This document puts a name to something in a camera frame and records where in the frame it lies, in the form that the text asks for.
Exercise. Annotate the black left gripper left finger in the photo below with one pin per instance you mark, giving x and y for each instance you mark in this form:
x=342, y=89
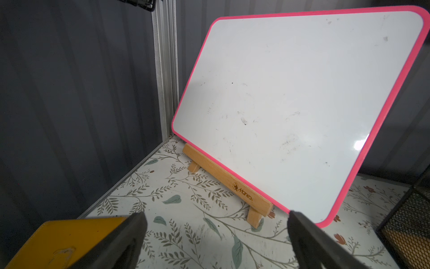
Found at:
x=120, y=249

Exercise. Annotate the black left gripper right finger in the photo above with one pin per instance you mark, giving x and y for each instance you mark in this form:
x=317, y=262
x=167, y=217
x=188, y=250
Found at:
x=314, y=249

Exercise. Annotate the black mesh wooden shelf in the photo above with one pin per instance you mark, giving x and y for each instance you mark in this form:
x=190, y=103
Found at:
x=405, y=232

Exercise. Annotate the yellow sponge block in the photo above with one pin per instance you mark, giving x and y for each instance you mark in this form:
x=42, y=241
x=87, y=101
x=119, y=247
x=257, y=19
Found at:
x=59, y=244

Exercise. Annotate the wooden whiteboard easel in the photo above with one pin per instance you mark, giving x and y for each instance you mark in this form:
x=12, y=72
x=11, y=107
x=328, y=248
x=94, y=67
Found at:
x=259, y=206

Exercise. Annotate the pink framed whiteboard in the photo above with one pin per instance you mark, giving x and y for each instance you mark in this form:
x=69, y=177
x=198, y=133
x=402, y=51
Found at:
x=291, y=103

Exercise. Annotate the black wire wall basket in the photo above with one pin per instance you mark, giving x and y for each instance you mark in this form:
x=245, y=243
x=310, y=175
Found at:
x=148, y=5

